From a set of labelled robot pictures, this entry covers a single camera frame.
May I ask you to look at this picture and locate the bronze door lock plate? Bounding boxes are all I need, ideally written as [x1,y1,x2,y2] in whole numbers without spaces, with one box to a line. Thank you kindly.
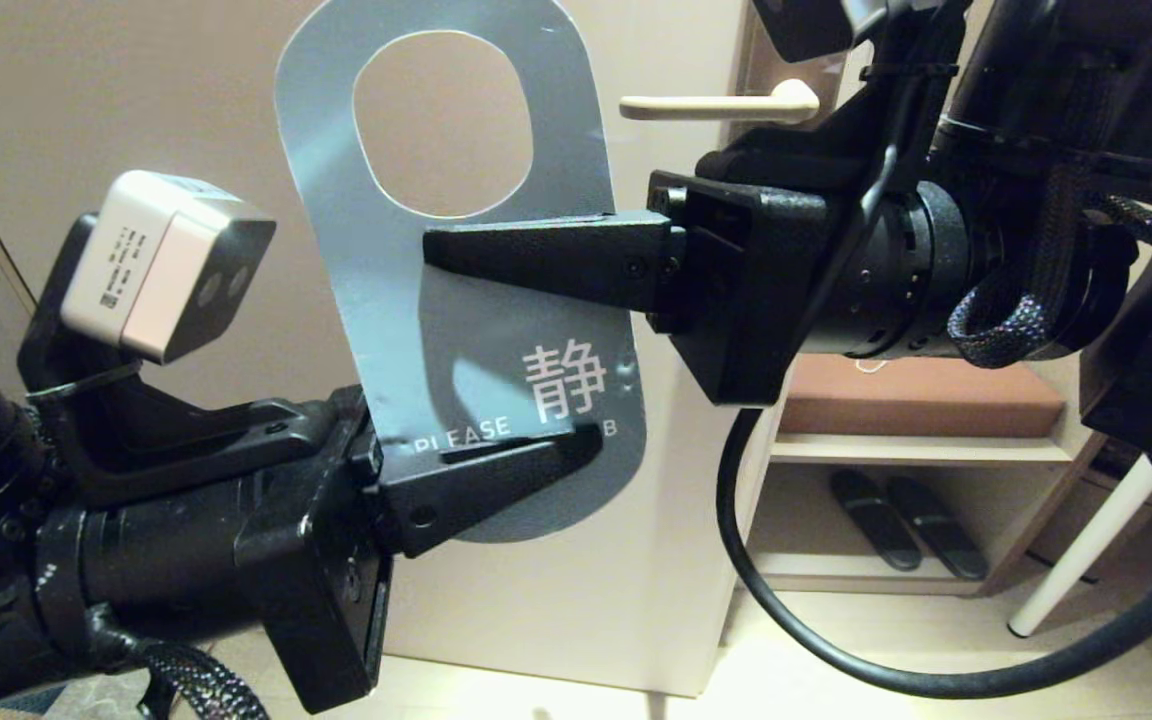
[731,0,842,156]

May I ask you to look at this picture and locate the black slipper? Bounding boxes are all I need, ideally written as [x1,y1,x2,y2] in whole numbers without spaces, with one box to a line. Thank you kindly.
[829,468,924,573]
[884,475,989,583]

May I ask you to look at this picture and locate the black right camera bracket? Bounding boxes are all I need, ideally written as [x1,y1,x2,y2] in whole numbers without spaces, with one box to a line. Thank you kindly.
[696,0,967,196]

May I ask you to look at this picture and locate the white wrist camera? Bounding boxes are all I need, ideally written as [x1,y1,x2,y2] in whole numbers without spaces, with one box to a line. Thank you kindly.
[61,170,277,364]
[751,0,937,63]

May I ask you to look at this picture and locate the braided left arm cable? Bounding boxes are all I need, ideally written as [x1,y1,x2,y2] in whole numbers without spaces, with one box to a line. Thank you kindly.
[86,600,272,720]

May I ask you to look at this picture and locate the braided right arm cable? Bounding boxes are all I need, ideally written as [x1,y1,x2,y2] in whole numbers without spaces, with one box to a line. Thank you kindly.
[946,160,1152,369]

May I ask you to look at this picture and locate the black camera bracket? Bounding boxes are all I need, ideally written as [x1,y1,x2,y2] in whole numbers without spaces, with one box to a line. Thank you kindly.
[696,0,967,196]
[18,212,339,506]

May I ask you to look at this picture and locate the beige door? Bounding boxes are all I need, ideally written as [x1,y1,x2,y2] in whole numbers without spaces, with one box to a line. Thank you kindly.
[0,0,887,699]

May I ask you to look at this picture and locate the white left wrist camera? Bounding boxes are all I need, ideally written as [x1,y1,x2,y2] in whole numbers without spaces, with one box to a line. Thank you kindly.
[61,170,277,364]

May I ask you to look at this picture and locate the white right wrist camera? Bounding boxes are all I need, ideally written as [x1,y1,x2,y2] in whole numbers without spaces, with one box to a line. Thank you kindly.
[751,0,937,63]

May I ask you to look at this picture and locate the black left camera bracket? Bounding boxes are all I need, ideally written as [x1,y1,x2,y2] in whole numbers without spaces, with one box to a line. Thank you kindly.
[18,212,339,506]

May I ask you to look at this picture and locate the cream door handle lever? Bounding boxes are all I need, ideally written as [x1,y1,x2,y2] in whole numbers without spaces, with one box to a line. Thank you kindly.
[620,78,821,124]

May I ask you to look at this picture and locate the brown seat cushion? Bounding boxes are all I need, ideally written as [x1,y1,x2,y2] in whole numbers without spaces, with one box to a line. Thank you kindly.
[779,352,1067,439]

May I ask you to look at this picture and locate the grey do-not-disturb door sign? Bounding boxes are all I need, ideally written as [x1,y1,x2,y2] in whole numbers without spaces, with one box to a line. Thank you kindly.
[274,0,649,544]

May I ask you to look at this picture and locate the braided arm cable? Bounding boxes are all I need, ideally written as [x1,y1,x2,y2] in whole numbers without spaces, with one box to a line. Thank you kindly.
[946,160,1152,369]
[86,600,272,720]

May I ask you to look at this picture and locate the white table leg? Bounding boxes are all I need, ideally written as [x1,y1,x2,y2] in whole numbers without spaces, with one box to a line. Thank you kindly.
[1008,455,1152,639]

